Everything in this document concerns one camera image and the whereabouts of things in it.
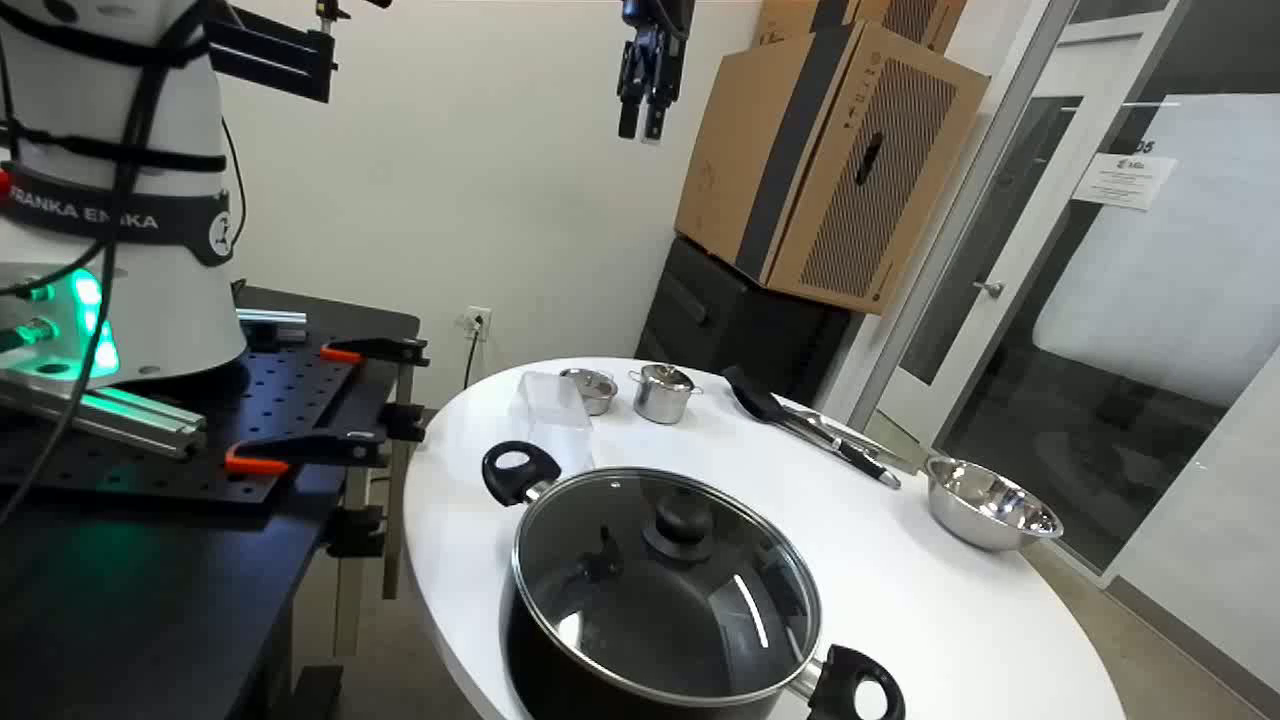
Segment black perforated robot bench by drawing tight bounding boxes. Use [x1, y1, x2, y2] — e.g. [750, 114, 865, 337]
[0, 282, 430, 720]

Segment small silver pot wire handles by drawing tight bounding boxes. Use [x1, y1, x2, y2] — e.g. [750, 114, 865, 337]
[556, 370, 623, 419]

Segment silver utensil handle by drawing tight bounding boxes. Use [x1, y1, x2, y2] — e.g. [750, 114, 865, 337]
[785, 398, 934, 472]

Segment glass lid black knob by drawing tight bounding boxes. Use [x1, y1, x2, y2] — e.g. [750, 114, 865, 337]
[506, 463, 826, 709]

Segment orange handled black clamp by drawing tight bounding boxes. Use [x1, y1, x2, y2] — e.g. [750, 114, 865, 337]
[310, 332, 436, 372]
[219, 424, 430, 484]

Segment large brown cardboard box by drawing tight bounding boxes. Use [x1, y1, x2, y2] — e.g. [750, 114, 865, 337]
[673, 22, 995, 322]

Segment aluminium extrusion rail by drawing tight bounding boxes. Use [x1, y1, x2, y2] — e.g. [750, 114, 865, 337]
[0, 370, 210, 463]

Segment black drawer cabinet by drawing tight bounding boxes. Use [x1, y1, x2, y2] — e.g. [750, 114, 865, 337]
[632, 232, 860, 410]

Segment large black cooking pot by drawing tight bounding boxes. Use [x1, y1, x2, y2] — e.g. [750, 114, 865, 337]
[477, 437, 913, 720]

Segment white framed glass door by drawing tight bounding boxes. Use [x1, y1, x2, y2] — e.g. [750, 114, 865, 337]
[871, 0, 1182, 452]

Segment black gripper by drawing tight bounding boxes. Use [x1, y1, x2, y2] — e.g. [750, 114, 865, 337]
[613, 0, 699, 145]

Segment silver metal mixing bowl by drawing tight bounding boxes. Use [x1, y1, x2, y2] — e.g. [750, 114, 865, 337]
[924, 452, 1069, 557]

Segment black spatula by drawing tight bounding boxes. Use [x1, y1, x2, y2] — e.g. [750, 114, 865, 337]
[723, 370, 902, 494]

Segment white paper sign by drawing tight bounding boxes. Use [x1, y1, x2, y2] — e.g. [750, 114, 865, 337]
[1069, 148, 1182, 218]

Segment tall silver pot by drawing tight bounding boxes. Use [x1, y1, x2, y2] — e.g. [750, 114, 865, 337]
[626, 362, 699, 430]

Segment small brown cardboard box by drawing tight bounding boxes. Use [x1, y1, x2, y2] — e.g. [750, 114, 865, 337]
[750, 0, 976, 61]

